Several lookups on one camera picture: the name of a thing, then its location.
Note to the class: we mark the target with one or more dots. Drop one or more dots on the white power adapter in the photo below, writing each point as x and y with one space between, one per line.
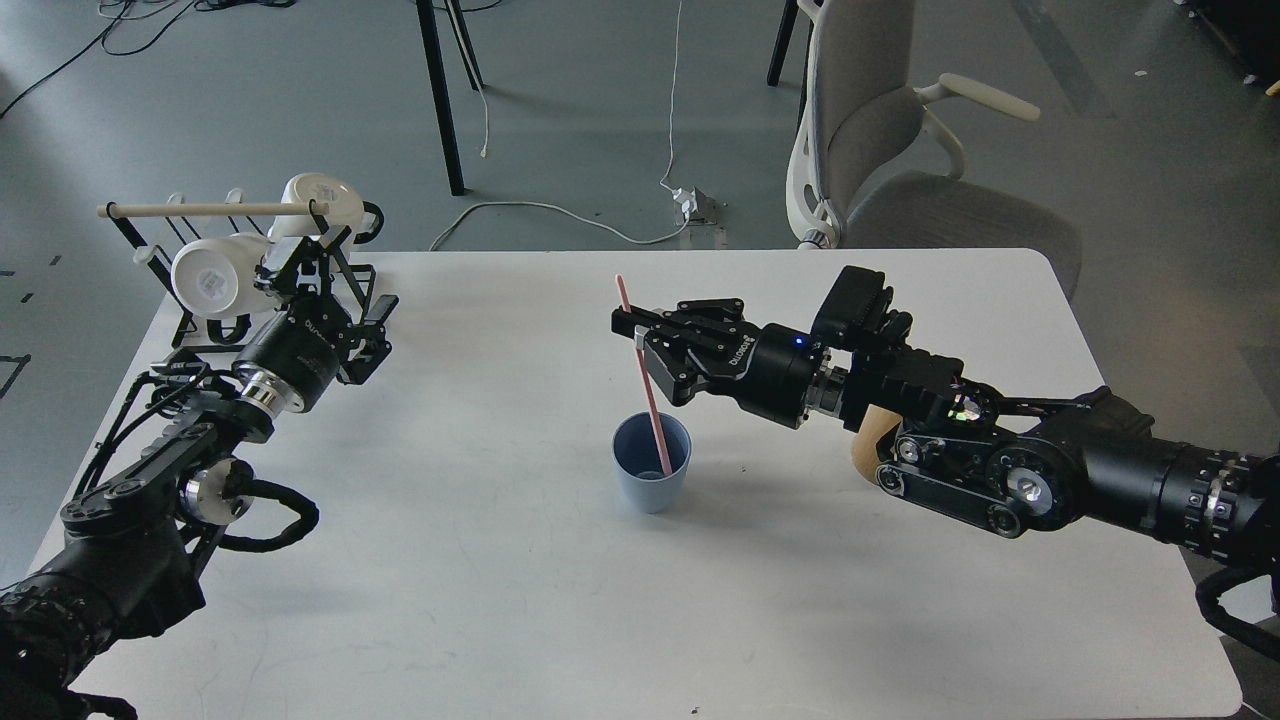
695 207

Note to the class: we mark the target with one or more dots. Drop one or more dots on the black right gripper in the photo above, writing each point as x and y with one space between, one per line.
768 371

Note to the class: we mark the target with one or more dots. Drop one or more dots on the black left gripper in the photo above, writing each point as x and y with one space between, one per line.
288 364

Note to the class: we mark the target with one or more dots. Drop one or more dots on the white mug front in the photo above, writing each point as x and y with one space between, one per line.
214 277

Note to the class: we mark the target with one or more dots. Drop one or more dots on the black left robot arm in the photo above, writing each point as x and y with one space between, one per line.
166 490

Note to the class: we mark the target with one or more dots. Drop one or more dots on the pink chopstick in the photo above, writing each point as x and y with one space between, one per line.
651 406

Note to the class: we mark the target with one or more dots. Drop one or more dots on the bamboo cylinder holder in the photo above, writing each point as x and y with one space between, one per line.
868 445

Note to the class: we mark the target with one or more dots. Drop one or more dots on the grey office chair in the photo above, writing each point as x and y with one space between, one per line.
873 167

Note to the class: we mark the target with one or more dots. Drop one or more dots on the black table leg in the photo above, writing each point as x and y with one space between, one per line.
432 47

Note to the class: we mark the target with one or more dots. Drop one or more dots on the blue plastic cup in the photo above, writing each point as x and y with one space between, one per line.
637 466

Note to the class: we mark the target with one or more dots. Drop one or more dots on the black wire mug rack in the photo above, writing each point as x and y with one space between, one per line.
351 222

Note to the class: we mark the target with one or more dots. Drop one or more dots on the wooden rack dowel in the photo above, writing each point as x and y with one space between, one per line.
115 210

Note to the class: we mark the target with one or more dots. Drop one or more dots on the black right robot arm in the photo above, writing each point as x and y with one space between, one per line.
958 447

